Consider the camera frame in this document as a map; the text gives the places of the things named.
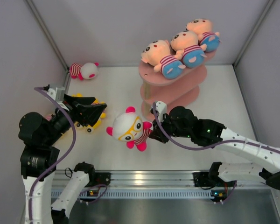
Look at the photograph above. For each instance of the yellow plush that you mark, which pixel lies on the yellow plush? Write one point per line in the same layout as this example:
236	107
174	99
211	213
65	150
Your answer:
77	96
89	129

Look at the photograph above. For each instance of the aluminium mounting rail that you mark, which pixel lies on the aluminium mounting rail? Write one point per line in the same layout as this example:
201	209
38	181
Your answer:
149	179

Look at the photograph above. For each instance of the white pink plush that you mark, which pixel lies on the white pink plush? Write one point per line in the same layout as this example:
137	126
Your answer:
84	71

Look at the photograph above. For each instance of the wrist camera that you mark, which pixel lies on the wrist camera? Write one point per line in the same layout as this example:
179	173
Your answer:
160	109
56	92

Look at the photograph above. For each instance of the yellow plush corner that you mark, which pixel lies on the yellow plush corner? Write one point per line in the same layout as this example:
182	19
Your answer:
49	117

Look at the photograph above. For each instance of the yellow plush right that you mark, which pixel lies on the yellow plush right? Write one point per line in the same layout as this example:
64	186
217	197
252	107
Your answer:
89	129

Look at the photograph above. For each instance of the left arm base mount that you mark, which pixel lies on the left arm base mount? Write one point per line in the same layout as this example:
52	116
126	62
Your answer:
101	178

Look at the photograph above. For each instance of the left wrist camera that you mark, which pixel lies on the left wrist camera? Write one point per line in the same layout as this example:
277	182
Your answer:
56	92

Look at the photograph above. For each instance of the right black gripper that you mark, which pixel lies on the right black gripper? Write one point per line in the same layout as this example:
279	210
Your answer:
158	132

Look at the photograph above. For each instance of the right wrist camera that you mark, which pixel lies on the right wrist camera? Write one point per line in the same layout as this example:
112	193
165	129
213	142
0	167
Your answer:
160	109

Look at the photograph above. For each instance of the large boy plush doll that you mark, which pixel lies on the large boy plush doll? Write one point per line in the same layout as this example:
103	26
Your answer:
204	30

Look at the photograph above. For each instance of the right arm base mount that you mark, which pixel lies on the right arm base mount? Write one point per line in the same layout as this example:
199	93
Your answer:
210	179

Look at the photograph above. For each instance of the pink three-tier shelf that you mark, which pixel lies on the pink three-tier shelf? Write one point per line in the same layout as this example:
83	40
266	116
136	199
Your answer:
182	90

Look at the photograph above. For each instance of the small boy plush doll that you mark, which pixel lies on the small boy plush doll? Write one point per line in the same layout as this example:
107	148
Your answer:
158	54

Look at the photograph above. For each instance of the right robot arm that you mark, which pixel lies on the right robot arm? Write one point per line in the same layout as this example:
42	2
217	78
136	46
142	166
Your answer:
182	128

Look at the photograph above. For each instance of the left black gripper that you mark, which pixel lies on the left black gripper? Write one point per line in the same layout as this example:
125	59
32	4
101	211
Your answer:
89	113

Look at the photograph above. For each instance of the white pink plush glasses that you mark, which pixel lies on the white pink plush glasses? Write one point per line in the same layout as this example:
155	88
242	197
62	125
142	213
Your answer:
128	127

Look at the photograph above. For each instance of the yellow plush left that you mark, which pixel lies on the yellow plush left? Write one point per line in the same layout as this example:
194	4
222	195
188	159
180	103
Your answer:
77	96

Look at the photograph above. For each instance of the white slotted cable duct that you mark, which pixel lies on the white slotted cable duct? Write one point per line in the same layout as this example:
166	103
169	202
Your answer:
148	194

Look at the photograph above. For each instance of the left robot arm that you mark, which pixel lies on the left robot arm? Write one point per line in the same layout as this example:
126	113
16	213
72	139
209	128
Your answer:
40	158

